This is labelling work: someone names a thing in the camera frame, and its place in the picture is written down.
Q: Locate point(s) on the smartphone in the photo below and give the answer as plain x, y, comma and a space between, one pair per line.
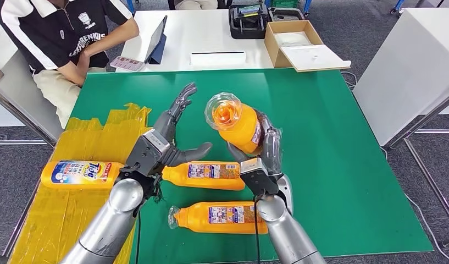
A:
126, 63

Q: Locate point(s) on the open cardboard box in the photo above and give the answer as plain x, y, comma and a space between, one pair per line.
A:
272, 49

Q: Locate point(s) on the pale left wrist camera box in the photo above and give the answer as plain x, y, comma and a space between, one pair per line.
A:
144, 156

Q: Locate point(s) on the person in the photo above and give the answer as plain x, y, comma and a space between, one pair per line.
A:
45, 36
197, 4

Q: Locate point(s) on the white side table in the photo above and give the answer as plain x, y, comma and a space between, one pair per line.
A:
402, 73

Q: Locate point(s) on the green table mat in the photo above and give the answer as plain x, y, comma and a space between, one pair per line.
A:
319, 145

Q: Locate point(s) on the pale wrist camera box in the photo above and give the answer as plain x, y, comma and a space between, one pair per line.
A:
144, 156
259, 182

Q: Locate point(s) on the grey side table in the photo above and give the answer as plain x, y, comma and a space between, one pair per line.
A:
16, 102

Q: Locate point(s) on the blue metal frame leg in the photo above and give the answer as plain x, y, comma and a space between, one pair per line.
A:
307, 5
395, 5
130, 5

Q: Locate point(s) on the tablet in dark case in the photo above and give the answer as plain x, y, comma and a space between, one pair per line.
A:
155, 40

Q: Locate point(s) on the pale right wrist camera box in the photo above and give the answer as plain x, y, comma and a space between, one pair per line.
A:
259, 182

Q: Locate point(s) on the orange detergent bottle clear cap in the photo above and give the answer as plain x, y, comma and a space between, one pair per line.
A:
75, 174
195, 218
206, 184
238, 131

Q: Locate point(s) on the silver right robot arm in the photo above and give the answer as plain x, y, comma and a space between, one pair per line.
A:
286, 233

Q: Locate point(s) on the person's right forearm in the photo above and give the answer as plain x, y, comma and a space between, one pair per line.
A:
71, 74

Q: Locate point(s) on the yellow taped plastic sheet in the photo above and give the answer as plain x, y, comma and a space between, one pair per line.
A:
38, 218

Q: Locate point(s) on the person's left forearm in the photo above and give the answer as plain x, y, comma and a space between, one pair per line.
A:
115, 40

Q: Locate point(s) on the grey moulded tray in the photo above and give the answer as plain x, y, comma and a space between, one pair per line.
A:
285, 14

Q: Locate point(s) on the green plastic crate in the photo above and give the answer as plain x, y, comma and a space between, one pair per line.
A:
284, 3

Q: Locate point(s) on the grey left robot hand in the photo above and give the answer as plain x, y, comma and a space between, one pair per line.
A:
164, 125

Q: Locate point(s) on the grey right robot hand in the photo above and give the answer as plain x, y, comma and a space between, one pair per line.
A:
273, 153

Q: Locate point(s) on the white bag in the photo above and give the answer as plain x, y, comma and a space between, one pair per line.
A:
294, 38

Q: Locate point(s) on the clear plastic wrap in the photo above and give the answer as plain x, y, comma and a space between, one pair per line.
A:
273, 153

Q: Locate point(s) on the white flat box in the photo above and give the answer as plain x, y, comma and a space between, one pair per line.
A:
218, 59

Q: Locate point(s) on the black tool case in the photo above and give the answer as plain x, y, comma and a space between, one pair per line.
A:
248, 31

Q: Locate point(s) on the person's left hand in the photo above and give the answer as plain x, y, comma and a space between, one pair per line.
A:
83, 63

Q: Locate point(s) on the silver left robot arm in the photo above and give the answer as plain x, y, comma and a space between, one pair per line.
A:
111, 226

